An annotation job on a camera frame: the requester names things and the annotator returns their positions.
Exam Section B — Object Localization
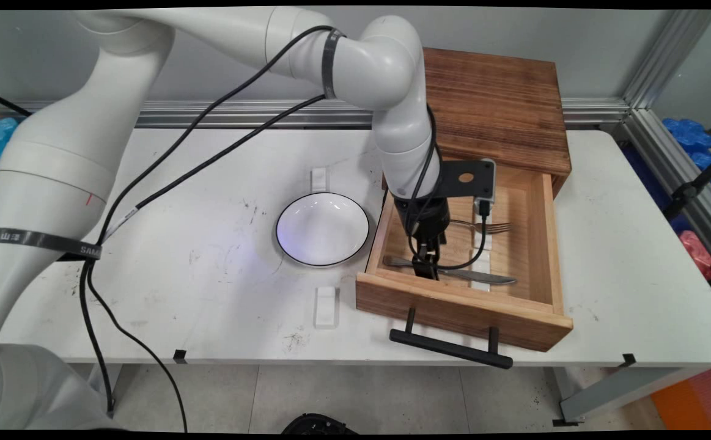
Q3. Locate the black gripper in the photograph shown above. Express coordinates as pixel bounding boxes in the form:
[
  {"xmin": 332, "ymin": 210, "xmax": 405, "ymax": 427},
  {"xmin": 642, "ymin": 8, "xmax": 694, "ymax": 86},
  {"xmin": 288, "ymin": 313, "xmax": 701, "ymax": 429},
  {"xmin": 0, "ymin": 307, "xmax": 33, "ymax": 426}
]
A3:
[{"xmin": 394, "ymin": 196, "xmax": 452, "ymax": 281}]

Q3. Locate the silver table knife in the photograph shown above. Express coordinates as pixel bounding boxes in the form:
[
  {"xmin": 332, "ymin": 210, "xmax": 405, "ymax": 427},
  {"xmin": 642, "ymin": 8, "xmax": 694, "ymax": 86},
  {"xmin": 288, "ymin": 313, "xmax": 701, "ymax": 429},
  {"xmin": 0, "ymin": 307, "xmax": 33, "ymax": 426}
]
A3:
[{"xmin": 382, "ymin": 255, "xmax": 518, "ymax": 286}]

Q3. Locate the silver fork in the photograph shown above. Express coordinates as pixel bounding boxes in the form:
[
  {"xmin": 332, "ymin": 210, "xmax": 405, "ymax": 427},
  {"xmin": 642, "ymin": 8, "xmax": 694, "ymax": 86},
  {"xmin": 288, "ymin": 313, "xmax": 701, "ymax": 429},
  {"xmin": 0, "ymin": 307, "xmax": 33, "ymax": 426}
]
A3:
[{"xmin": 451, "ymin": 219, "xmax": 514, "ymax": 235}]

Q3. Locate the light wooden drawer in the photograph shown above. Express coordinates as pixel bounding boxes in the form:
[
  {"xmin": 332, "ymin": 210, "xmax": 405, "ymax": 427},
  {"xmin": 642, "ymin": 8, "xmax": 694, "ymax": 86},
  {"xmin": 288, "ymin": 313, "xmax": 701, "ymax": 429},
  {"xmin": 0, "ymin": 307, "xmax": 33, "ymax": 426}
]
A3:
[{"xmin": 355, "ymin": 150, "xmax": 575, "ymax": 353}]

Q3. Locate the white plate black rim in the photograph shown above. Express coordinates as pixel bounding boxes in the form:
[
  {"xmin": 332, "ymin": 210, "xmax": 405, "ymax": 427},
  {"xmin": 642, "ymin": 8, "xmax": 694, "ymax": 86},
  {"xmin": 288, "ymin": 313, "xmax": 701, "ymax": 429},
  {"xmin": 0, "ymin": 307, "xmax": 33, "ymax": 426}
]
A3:
[{"xmin": 276, "ymin": 192, "xmax": 370, "ymax": 268}]

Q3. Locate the dark wooden drawer cabinet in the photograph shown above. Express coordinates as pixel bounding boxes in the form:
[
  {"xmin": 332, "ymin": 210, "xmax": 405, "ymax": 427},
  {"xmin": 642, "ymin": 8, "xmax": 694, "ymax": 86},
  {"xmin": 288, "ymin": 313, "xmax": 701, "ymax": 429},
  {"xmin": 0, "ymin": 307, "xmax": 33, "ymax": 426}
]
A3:
[{"xmin": 421, "ymin": 47, "xmax": 573, "ymax": 197}]

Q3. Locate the black round object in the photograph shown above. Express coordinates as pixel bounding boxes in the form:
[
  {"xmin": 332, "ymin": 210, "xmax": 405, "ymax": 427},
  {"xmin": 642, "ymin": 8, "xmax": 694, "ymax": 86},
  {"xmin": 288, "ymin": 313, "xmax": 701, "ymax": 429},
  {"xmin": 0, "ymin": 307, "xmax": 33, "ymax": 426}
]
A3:
[{"xmin": 281, "ymin": 413, "xmax": 359, "ymax": 435}]

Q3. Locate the grey table leg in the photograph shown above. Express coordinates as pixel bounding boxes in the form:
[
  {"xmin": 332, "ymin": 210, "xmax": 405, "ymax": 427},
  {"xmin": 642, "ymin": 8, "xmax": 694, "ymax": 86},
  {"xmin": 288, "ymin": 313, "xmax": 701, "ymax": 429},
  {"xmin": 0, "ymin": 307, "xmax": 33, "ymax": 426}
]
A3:
[
  {"xmin": 552, "ymin": 366, "xmax": 709, "ymax": 427},
  {"xmin": 89, "ymin": 364, "xmax": 125, "ymax": 417}
]

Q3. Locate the pink plastic bag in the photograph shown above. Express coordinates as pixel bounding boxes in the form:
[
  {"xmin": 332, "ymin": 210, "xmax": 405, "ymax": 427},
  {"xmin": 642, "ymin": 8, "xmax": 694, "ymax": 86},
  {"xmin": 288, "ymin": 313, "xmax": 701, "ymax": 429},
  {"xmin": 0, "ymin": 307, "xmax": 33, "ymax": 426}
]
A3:
[{"xmin": 679, "ymin": 230, "xmax": 711, "ymax": 281}]

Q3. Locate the black stand pole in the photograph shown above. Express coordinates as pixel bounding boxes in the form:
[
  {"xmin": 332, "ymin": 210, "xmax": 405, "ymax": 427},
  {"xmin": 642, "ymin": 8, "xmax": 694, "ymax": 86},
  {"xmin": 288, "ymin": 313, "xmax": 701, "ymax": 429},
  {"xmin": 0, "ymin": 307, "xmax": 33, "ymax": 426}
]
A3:
[{"xmin": 663, "ymin": 130, "xmax": 711, "ymax": 222}]

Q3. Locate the orange box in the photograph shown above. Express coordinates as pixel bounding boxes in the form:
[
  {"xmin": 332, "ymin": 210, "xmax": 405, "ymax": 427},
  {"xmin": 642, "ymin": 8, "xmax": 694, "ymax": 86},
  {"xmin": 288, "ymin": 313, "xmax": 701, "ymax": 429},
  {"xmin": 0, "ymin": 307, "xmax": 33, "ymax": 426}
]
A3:
[{"xmin": 650, "ymin": 367, "xmax": 711, "ymax": 431}]

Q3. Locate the black drawer handle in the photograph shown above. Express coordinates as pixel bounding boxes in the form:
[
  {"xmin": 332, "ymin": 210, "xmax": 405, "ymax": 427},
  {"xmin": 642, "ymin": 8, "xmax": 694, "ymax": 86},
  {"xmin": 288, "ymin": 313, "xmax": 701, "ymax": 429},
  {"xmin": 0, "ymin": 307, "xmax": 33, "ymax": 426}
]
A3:
[{"xmin": 390, "ymin": 307, "xmax": 515, "ymax": 370}]

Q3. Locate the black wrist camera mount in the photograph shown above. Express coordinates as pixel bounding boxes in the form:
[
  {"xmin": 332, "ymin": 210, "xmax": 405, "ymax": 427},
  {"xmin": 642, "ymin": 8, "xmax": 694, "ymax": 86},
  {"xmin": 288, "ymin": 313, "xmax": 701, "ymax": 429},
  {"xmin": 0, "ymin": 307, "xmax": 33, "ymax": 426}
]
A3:
[{"xmin": 437, "ymin": 158, "xmax": 497, "ymax": 216}]

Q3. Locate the horizontal aluminium frame rail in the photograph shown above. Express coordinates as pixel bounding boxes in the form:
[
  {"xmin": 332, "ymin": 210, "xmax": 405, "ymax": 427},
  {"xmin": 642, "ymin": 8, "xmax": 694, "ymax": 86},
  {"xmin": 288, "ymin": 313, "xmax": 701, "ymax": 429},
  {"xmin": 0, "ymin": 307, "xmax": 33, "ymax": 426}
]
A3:
[{"xmin": 0, "ymin": 99, "xmax": 631, "ymax": 130}]

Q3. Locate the aluminium frame side rail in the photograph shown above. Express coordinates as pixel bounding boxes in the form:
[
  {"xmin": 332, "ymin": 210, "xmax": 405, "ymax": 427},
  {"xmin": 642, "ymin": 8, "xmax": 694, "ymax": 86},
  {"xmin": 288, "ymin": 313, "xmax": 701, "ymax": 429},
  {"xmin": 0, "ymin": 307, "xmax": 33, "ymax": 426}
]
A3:
[{"xmin": 619, "ymin": 109, "xmax": 711, "ymax": 279}]

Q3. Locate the slanted aluminium frame post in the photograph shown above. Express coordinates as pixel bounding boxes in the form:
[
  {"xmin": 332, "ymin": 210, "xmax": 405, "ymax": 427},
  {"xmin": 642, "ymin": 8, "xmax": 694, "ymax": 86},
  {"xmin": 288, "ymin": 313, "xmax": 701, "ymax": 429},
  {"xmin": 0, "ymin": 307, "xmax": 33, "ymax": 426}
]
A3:
[{"xmin": 623, "ymin": 9, "xmax": 711, "ymax": 112}]

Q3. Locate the black printed cable strap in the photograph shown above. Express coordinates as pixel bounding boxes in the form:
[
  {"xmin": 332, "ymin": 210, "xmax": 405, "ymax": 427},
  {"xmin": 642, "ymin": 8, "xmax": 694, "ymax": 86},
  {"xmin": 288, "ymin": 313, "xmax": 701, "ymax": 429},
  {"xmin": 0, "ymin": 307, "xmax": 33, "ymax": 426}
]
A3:
[{"xmin": 0, "ymin": 227, "xmax": 103, "ymax": 262}]

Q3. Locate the thin black background cable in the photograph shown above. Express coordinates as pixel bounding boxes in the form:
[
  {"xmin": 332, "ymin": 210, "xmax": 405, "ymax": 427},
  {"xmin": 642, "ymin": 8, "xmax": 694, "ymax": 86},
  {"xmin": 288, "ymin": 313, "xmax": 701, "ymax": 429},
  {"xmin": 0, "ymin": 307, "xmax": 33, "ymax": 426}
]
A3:
[{"xmin": 0, "ymin": 87, "xmax": 33, "ymax": 118}]

